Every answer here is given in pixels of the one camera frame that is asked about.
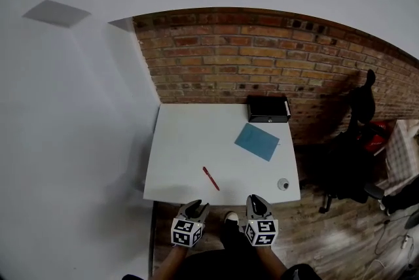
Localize red pen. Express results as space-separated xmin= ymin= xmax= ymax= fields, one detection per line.
xmin=202 ymin=166 xmax=221 ymax=192

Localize person's black shirt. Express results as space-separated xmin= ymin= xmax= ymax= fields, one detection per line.
xmin=121 ymin=262 xmax=324 ymax=280

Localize person's left forearm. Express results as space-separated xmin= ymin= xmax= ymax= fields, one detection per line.
xmin=153 ymin=244 xmax=190 ymax=280

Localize white floor cable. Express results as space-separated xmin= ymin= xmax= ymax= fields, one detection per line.
xmin=373 ymin=229 xmax=414 ymax=273

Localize blue notebook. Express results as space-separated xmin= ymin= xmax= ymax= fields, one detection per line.
xmin=234 ymin=122 xmax=281 ymax=162

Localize table with checked cloth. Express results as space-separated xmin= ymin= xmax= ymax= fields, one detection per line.
xmin=386 ymin=120 xmax=419 ymax=188

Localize red crate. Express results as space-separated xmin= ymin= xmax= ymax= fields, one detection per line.
xmin=358 ymin=121 xmax=390 ymax=155

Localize person's black trousers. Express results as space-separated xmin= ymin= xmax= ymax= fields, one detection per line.
xmin=181 ymin=219 xmax=264 ymax=280

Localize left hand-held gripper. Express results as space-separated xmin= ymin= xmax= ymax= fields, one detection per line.
xmin=170 ymin=199 xmax=211 ymax=249

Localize black office chair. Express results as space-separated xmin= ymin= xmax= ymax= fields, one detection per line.
xmin=304 ymin=69 xmax=386 ymax=214

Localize black box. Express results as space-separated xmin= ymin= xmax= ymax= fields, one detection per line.
xmin=246 ymin=95 xmax=292 ymax=124

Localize person's right forearm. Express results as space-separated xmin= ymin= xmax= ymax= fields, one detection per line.
xmin=257 ymin=244 xmax=289 ymax=277

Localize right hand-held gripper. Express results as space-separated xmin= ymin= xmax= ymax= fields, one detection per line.
xmin=244 ymin=194 xmax=280 ymax=247

